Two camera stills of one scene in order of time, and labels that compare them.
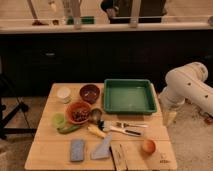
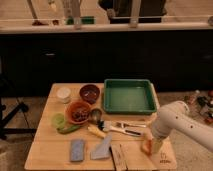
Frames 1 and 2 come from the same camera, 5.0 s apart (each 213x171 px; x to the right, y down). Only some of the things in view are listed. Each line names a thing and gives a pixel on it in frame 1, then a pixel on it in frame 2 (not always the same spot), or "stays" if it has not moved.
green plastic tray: x=129 y=96 stays
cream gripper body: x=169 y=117 to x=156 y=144
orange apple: x=148 y=146 stays
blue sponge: x=77 y=150 stays
